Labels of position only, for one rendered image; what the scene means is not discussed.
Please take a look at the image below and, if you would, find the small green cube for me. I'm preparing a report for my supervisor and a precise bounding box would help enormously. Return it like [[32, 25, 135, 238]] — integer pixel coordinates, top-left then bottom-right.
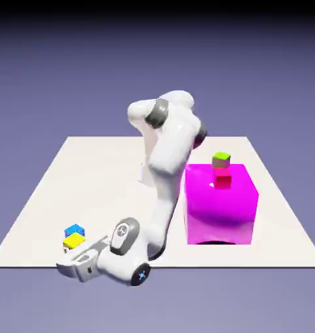
[[212, 152, 232, 170]]

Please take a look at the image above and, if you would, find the large magenta box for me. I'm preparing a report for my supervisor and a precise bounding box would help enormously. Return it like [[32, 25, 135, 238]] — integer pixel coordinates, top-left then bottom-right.
[[184, 163, 260, 246]]

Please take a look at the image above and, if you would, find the small blue cube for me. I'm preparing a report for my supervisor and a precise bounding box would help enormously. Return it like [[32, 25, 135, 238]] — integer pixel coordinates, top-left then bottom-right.
[[64, 223, 86, 238]]

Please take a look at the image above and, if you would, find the small red cube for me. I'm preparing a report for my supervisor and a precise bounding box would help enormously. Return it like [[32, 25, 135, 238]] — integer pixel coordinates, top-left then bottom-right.
[[213, 167, 233, 190]]

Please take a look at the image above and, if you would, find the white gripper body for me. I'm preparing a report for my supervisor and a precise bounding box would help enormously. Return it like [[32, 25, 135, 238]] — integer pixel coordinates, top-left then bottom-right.
[[55, 235, 109, 282]]

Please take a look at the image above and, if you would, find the small yellow cube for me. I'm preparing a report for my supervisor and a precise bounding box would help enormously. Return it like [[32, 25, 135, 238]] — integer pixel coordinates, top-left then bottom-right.
[[62, 232, 87, 250]]

